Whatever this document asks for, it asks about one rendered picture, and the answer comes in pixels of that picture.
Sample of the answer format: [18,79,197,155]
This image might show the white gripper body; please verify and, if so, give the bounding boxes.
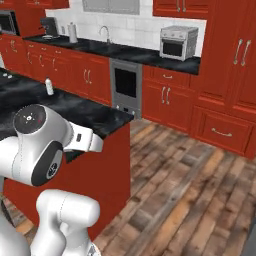
[87,130,105,154]

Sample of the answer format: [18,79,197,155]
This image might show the red dining counter island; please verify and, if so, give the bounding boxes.
[2,121,132,242]

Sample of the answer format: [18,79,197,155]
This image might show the grey dishwasher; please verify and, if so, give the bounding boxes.
[109,58,144,120]

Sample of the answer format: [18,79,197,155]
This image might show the small white bottle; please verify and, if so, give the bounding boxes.
[45,77,55,97]

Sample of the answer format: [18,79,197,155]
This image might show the red base cupboard run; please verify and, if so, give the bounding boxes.
[141,64,197,135]
[0,34,113,107]

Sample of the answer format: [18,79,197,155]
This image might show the silver sink tap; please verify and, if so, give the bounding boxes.
[98,25,113,45]

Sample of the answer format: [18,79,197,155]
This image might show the white kettle jug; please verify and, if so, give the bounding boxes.
[67,22,79,45]

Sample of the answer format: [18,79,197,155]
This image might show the black coffee machine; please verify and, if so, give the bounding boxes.
[39,16,60,40]

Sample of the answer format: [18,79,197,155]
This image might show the silver toaster oven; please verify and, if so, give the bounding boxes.
[159,25,200,62]

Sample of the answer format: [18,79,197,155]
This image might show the grey window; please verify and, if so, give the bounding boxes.
[82,0,141,16]

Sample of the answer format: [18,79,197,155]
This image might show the tall red cupboard unit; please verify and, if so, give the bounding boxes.
[189,0,256,160]

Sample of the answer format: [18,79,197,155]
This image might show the black microwave oven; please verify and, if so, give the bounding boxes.
[0,9,20,37]

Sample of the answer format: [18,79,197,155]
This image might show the red wall cupboards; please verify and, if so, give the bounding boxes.
[152,0,210,20]
[0,0,70,10]

